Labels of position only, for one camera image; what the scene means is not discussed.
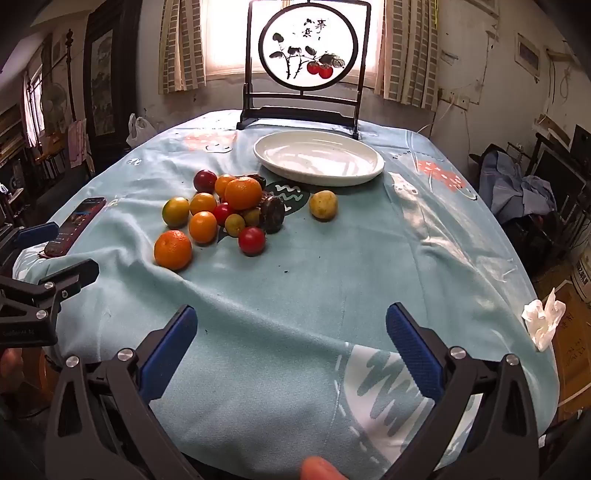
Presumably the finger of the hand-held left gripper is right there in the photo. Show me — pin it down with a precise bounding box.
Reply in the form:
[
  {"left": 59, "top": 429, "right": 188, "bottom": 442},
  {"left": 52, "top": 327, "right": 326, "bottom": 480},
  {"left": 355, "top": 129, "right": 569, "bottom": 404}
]
[
  {"left": 0, "top": 258, "right": 101, "bottom": 325},
  {"left": 0, "top": 222, "right": 61, "bottom": 274}
]

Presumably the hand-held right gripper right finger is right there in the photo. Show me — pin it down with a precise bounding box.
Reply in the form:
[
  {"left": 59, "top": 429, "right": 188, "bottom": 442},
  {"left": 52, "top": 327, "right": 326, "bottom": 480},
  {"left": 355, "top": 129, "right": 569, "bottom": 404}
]
[{"left": 383, "top": 302, "right": 542, "bottom": 480}]

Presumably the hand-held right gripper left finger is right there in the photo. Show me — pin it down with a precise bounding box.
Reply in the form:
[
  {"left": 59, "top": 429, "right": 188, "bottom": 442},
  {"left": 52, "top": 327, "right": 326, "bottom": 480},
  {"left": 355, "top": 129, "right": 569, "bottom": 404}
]
[{"left": 45, "top": 305, "right": 204, "bottom": 480}]

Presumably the orange mandarin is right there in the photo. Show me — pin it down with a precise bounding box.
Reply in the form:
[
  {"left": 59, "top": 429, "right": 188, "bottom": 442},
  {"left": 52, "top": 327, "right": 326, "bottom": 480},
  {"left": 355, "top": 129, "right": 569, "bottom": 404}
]
[
  {"left": 154, "top": 230, "right": 193, "bottom": 271},
  {"left": 224, "top": 176, "right": 263, "bottom": 211}
]

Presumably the green and orange tomato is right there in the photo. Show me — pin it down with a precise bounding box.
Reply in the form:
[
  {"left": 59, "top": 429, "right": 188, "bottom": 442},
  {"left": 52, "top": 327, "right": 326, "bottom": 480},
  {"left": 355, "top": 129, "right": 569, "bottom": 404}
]
[{"left": 162, "top": 196, "right": 191, "bottom": 228}]

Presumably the dark red tomato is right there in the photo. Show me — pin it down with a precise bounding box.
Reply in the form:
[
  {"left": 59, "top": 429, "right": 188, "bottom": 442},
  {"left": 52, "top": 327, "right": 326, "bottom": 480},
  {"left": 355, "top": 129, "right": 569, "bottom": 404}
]
[{"left": 193, "top": 169, "right": 218, "bottom": 193}]

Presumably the yellow round fruit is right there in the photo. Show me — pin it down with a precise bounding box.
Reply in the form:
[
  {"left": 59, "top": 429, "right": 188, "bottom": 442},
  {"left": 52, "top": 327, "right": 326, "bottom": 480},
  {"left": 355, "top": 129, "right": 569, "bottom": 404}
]
[{"left": 309, "top": 190, "right": 338, "bottom": 220}]

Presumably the white oval plate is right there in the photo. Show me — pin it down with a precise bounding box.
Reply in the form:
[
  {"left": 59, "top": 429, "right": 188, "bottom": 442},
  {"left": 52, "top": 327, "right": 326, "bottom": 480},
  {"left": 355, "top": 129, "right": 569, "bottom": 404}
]
[{"left": 253, "top": 130, "right": 385, "bottom": 187}]

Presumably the person's right hand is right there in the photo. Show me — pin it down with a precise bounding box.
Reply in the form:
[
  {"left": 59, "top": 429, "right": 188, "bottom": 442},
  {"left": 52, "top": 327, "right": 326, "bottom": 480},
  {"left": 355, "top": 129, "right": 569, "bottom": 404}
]
[{"left": 299, "top": 456, "right": 345, "bottom": 480}]

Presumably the smartphone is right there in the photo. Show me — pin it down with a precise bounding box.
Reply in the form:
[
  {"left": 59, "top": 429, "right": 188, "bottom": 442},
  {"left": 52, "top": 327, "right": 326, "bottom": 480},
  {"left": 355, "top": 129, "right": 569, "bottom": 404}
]
[{"left": 45, "top": 197, "right": 107, "bottom": 258}]

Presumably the pink hanging cloth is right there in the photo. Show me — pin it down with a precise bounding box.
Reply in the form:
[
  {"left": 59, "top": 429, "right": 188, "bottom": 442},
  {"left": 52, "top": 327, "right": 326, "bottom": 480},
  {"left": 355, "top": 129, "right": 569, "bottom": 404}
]
[{"left": 68, "top": 119, "right": 88, "bottom": 169}]

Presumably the light blue printed tablecloth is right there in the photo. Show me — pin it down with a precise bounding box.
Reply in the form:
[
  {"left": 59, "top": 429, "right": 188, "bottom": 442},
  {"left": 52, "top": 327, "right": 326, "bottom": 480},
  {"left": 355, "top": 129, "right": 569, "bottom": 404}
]
[{"left": 14, "top": 109, "right": 561, "bottom": 476}]

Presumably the crumpled white tissue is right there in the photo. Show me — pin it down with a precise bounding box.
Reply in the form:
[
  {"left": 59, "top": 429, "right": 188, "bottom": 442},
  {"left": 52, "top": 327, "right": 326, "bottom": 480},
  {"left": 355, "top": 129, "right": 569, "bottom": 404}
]
[{"left": 521, "top": 287, "right": 567, "bottom": 354}]

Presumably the standing electric fan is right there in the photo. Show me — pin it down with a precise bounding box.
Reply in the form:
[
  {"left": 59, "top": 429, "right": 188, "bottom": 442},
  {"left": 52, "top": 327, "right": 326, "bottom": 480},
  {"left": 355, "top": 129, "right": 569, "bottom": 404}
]
[{"left": 41, "top": 83, "right": 63, "bottom": 134}]

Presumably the white plastic bag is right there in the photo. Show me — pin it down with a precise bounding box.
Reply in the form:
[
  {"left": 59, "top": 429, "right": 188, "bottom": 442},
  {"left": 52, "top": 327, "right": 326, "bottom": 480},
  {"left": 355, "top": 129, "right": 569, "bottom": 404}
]
[{"left": 126, "top": 113, "right": 157, "bottom": 148}]

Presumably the dark framed painting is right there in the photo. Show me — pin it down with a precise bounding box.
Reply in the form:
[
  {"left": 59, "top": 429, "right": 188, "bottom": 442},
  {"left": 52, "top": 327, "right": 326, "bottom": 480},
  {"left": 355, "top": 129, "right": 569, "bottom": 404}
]
[{"left": 83, "top": 0, "right": 143, "bottom": 139}]

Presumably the white bucket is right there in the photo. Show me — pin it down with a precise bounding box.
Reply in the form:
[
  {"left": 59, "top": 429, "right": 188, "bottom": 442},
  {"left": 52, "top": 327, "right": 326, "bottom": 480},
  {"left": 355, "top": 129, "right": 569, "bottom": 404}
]
[{"left": 570, "top": 258, "right": 591, "bottom": 305}]

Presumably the blue cloth pile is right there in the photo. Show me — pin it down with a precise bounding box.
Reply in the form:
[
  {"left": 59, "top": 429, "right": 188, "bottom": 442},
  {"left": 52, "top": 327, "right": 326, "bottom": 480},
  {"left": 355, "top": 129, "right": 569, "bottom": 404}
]
[{"left": 478, "top": 145, "right": 557, "bottom": 224}]

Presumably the black monitor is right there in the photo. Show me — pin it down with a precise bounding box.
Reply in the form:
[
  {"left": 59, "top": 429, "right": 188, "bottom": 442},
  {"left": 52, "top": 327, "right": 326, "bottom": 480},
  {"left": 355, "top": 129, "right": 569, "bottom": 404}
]
[{"left": 531, "top": 148, "right": 587, "bottom": 204}]

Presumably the checked beige curtain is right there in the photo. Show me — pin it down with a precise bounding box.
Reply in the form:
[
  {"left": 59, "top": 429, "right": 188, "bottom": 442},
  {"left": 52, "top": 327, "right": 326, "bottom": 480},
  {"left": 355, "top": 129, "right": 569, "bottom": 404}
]
[
  {"left": 374, "top": 0, "right": 439, "bottom": 110},
  {"left": 158, "top": 0, "right": 207, "bottom": 95}
]

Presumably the bright window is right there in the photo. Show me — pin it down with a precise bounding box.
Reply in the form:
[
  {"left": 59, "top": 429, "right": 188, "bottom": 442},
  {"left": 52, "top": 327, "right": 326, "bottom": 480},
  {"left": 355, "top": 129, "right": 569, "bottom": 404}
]
[{"left": 198, "top": 0, "right": 386, "bottom": 88}]

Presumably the black speaker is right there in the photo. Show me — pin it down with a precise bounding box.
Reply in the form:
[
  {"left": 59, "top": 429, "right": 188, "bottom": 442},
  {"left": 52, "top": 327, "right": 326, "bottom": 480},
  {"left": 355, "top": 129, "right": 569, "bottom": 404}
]
[{"left": 570, "top": 124, "right": 591, "bottom": 158}]

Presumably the white wall power outlet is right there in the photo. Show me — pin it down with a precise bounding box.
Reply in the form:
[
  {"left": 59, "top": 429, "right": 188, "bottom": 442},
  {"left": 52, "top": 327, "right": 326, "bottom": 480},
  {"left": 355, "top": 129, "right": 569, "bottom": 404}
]
[{"left": 438, "top": 90, "right": 472, "bottom": 109}]

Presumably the white wall electrical box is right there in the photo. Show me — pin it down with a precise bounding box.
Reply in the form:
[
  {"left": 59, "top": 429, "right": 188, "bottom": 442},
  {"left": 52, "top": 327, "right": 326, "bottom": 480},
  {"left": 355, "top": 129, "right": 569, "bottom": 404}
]
[{"left": 515, "top": 32, "right": 542, "bottom": 83}]

